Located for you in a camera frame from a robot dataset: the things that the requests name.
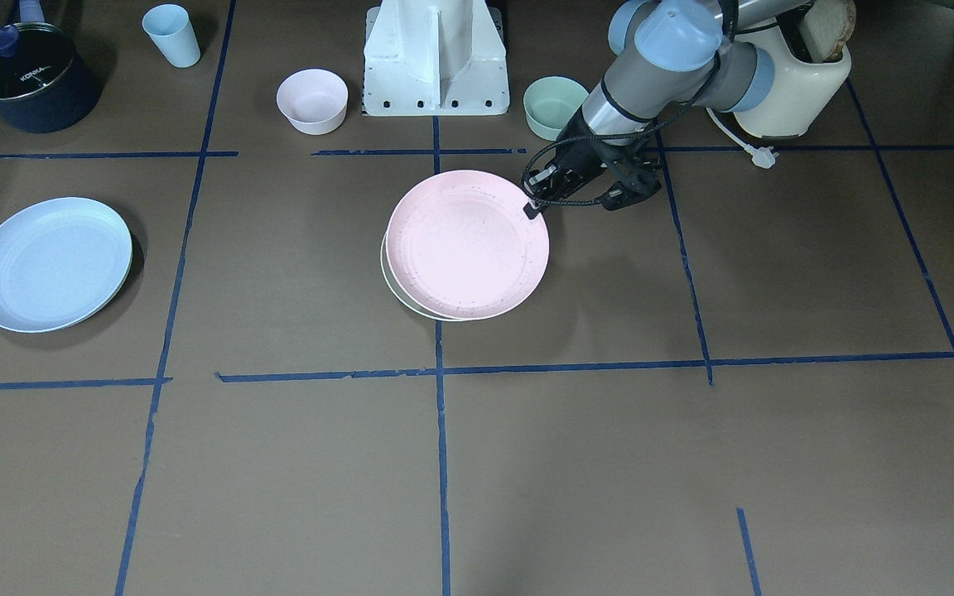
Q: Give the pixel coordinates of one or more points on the light blue plate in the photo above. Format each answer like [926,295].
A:
[61,261]

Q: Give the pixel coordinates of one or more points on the dark blue pot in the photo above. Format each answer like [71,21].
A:
[45,85]

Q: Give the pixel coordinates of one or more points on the pink plate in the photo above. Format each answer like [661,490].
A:
[461,246]

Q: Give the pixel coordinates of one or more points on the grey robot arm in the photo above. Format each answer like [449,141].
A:
[665,52]

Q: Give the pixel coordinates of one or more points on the pink bowl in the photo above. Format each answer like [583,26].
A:
[314,101]

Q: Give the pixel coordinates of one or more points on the green bowl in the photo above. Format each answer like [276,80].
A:
[550,103]

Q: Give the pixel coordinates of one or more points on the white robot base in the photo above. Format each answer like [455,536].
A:
[434,58]

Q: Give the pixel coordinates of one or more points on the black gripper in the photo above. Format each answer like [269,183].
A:
[583,146]

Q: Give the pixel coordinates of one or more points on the bread slice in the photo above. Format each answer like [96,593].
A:
[825,29]

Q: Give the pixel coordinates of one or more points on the cream toaster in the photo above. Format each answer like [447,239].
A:
[800,89]

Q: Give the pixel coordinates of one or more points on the cream white plate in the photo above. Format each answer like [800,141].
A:
[397,291]

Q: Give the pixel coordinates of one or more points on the light blue cup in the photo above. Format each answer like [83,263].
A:
[169,27]

